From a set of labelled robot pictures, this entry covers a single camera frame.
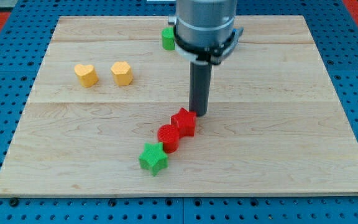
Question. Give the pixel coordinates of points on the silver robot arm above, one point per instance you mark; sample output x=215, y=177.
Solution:
x=203, y=30

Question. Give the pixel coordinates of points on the red circle block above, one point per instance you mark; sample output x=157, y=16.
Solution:
x=169, y=135

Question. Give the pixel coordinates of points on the green circle block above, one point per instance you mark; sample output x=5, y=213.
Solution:
x=168, y=40

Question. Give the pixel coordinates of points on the red star block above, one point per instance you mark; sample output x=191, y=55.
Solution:
x=185, y=121

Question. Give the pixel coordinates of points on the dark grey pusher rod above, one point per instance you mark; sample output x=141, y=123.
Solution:
x=200, y=79

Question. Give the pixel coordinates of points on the green star block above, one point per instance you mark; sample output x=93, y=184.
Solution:
x=153, y=158

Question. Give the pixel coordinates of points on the yellow hexagon block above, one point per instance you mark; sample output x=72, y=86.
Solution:
x=122, y=73

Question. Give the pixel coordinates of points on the wooden board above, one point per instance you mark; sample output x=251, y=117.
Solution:
x=108, y=116

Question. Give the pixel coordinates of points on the yellow heart block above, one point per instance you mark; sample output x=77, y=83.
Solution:
x=86, y=75

